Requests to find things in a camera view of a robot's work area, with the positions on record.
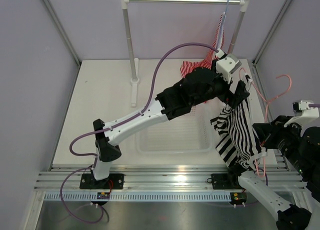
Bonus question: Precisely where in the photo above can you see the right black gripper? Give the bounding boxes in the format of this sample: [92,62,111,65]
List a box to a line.
[253,114,316,177]

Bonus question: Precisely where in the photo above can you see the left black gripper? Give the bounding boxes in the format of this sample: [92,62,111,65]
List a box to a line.
[190,59,249,108]

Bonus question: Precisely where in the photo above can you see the pink wire hanger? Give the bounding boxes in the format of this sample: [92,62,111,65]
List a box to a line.
[238,67,292,178]

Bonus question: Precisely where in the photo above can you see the black white striped tank top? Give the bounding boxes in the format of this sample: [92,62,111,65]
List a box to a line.
[210,97,268,169]

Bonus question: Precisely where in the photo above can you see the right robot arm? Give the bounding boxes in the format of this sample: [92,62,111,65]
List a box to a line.
[226,115,320,230]

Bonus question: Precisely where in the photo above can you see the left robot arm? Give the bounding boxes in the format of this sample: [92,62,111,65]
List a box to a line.
[79,67,250,190]

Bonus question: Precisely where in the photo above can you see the red white striped tank top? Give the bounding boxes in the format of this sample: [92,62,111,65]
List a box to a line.
[179,11,229,105]

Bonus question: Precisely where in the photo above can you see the white plastic basket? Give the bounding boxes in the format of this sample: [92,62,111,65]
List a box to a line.
[135,104,213,155]

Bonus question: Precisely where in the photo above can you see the white clothes rack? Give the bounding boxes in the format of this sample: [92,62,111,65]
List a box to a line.
[118,0,252,108]

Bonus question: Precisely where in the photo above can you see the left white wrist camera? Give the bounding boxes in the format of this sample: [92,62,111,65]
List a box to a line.
[215,48,242,84]

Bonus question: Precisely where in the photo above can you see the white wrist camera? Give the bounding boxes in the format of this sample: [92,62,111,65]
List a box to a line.
[284,99,320,127]
[215,48,242,84]

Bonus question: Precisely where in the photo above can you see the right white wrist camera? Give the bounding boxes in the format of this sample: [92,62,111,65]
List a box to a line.
[284,99,320,127]

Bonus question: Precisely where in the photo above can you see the right aluminium frame post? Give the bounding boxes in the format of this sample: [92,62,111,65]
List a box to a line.
[252,0,294,67]

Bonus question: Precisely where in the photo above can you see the aluminium frame post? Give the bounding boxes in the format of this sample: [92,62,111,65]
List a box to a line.
[36,0,82,68]
[252,0,294,67]

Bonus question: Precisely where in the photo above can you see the blue wire hanger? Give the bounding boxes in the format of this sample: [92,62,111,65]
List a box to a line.
[221,0,231,25]

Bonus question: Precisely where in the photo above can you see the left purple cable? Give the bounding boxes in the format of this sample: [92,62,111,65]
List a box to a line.
[59,41,222,225]

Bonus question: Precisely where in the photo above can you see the left aluminium frame post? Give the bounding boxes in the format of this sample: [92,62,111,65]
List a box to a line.
[36,0,82,68]

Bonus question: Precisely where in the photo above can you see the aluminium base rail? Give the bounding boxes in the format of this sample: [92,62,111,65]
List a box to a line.
[33,165,306,192]

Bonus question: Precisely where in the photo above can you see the white slotted cable duct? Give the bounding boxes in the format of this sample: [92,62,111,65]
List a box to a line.
[44,191,231,202]

